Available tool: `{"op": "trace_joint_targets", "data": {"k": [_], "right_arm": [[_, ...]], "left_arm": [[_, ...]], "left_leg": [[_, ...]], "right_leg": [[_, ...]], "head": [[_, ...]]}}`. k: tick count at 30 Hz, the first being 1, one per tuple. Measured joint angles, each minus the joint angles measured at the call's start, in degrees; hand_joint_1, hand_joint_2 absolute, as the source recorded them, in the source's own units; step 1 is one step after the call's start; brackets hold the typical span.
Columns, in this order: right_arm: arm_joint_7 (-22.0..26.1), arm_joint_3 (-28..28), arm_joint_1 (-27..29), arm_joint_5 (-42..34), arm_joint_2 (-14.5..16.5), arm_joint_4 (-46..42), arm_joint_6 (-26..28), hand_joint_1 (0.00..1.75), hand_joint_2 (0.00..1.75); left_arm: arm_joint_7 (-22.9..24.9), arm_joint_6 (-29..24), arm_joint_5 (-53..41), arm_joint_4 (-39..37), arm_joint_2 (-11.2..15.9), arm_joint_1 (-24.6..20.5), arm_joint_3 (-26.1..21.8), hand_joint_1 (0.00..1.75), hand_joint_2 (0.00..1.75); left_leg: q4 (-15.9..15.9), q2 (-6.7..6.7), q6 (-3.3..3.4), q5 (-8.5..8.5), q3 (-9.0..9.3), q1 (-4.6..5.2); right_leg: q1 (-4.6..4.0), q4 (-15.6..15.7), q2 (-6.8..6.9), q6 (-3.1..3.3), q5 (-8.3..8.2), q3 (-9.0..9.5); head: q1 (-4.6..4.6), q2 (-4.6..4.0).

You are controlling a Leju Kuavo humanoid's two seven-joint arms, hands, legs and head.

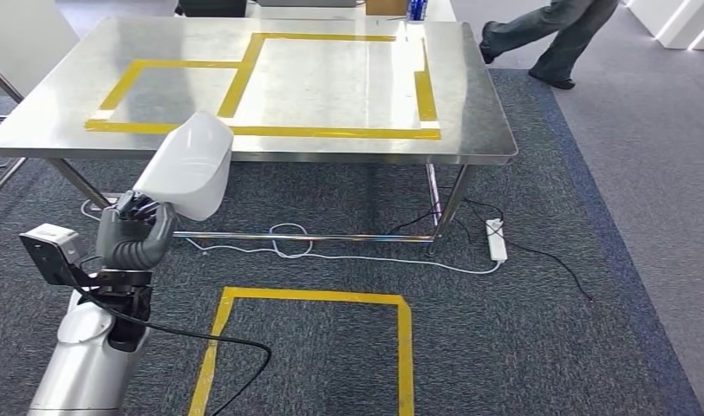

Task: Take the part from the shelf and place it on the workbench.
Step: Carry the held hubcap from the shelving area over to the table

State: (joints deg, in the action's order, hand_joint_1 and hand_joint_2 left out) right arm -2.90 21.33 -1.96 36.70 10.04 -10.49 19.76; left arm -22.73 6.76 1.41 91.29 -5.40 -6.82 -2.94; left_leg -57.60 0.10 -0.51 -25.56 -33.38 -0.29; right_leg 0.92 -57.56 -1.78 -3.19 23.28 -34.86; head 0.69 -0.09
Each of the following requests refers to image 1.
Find white desk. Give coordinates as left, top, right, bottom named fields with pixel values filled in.
left=245, top=0, right=458, bottom=23

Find white plastic car part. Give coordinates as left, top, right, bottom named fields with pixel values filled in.
left=132, top=112, right=234, bottom=223

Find white angled panels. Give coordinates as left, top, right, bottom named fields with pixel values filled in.
left=624, top=0, right=704, bottom=52

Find white power strip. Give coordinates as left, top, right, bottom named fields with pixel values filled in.
left=485, top=218, right=509, bottom=264

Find black camera cable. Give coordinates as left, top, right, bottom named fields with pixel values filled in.
left=70, top=281, right=273, bottom=416

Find black floor cable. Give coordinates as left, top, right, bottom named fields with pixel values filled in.
left=386, top=198, right=595, bottom=302

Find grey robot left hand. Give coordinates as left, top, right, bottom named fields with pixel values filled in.
left=96, top=191, right=179, bottom=271

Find person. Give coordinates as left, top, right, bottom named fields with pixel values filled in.
left=479, top=0, right=621, bottom=91

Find white board panel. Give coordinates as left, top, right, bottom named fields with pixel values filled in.
left=0, top=0, right=81, bottom=99

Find white floor cable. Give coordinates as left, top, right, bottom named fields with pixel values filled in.
left=185, top=222, right=503, bottom=276

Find steel workbench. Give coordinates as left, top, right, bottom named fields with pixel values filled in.
left=0, top=16, right=519, bottom=257

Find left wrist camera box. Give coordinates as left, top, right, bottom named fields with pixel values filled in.
left=18, top=224, right=90, bottom=289

